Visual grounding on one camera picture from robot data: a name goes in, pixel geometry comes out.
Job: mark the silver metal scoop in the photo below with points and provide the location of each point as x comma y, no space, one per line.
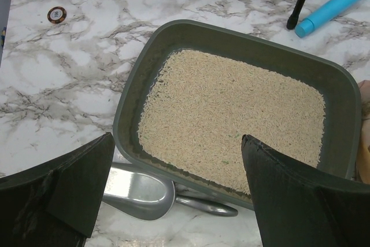
149,197

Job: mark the brown poker chip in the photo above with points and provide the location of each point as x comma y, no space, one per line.
56,15

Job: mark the pink cat litter bag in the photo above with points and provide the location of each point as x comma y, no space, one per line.
362,160

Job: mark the blue cylindrical flashlight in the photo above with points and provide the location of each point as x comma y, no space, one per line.
322,15

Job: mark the beige litter in box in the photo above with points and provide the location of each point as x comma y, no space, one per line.
202,104

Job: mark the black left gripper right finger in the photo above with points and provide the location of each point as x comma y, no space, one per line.
298,205

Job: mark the grey plastic litter box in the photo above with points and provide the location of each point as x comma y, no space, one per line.
342,125

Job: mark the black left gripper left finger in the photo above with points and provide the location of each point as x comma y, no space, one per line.
56,203

